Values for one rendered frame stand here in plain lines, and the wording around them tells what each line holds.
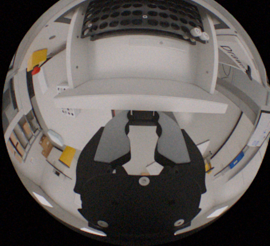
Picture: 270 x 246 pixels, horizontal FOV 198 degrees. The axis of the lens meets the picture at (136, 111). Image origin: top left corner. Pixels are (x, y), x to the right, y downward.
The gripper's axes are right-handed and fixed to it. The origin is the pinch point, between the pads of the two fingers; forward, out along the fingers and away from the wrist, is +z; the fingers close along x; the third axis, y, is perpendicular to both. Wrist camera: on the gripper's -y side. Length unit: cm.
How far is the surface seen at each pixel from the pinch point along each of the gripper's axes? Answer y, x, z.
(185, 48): -10.2, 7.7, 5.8
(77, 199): 314, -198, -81
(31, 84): -10, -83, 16
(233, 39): -16.8, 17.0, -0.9
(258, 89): -32, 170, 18
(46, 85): -3.9, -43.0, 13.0
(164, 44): -9.9, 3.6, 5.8
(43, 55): -15.7, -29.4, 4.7
